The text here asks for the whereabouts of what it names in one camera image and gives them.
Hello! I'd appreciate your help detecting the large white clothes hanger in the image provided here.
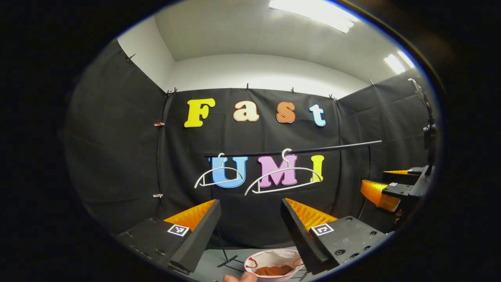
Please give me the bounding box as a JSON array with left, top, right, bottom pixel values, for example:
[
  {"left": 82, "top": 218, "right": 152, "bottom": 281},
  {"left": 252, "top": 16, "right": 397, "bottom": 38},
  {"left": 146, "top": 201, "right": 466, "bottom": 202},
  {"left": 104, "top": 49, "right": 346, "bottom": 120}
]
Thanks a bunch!
[{"left": 244, "top": 148, "right": 323, "bottom": 196}]

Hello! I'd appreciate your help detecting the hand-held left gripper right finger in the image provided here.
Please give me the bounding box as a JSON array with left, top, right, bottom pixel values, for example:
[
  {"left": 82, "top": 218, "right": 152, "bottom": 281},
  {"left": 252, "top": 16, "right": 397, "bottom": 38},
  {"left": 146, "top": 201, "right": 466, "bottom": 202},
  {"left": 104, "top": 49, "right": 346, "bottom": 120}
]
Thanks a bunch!
[{"left": 280, "top": 197, "right": 392, "bottom": 275}]

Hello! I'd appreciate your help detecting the rust orange shirt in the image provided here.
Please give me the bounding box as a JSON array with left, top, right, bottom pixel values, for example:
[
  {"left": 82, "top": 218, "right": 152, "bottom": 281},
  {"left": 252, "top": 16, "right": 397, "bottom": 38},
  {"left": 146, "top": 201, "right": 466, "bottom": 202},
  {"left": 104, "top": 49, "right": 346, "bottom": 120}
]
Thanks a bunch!
[{"left": 255, "top": 265, "right": 293, "bottom": 277}]

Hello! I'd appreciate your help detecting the black backdrop cloth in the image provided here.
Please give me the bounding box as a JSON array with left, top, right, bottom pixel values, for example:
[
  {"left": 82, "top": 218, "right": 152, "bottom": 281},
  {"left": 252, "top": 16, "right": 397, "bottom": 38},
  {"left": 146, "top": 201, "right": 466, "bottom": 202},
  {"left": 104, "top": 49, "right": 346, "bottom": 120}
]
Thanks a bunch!
[{"left": 65, "top": 39, "right": 433, "bottom": 251}]

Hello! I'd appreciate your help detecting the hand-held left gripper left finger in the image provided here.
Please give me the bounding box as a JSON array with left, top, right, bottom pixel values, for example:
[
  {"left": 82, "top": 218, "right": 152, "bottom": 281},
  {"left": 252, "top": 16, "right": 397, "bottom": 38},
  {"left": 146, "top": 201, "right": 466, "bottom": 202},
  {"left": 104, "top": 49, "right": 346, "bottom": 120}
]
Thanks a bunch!
[{"left": 117, "top": 199, "right": 222, "bottom": 273}]

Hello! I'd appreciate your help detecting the small ceiling light panel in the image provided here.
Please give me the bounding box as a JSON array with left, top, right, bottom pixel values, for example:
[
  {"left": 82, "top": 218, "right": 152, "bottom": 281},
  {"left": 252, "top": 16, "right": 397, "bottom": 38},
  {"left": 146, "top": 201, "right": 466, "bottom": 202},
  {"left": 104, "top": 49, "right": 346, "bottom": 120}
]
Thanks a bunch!
[{"left": 383, "top": 50, "right": 416, "bottom": 75}]

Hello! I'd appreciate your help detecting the small white clothes hanger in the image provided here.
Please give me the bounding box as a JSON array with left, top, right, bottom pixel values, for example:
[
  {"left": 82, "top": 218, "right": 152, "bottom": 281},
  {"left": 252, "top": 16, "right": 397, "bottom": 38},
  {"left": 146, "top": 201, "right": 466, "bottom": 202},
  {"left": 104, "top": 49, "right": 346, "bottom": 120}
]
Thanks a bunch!
[{"left": 194, "top": 153, "right": 244, "bottom": 190}]

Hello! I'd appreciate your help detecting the black clothes rack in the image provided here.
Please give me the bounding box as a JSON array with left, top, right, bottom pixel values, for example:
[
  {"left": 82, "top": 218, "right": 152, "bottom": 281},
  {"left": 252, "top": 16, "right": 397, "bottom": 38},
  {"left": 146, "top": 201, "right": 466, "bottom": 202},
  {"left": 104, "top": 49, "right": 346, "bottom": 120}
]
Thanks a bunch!
[{"left": 204, "top": 140, "right": 383, "bottom": 282}]

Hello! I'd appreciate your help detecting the row of black cloth clips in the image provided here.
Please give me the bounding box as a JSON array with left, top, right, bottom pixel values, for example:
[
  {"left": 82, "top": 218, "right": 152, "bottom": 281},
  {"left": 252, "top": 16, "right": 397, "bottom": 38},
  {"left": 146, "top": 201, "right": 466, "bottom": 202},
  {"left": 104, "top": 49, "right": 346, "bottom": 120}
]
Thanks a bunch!
[{"left": 125, "top": 53, "right": 375, "bottom": 102}]

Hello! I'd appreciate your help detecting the long ceiling light panel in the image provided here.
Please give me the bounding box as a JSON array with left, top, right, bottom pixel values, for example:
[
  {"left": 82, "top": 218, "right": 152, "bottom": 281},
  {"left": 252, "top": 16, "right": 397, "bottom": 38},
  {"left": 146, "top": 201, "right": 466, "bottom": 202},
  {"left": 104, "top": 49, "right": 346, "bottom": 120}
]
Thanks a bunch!
[{"left": 269, "top": 0, "right": 359, "bottom": 34}]

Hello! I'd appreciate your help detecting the white pink laundry hamper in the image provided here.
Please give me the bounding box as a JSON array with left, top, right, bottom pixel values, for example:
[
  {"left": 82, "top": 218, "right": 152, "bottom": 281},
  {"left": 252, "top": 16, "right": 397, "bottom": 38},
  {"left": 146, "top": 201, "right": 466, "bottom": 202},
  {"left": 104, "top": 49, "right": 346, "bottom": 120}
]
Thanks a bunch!
[{"left": 244, "top": 249, "right": 305, "bottom": 282}]

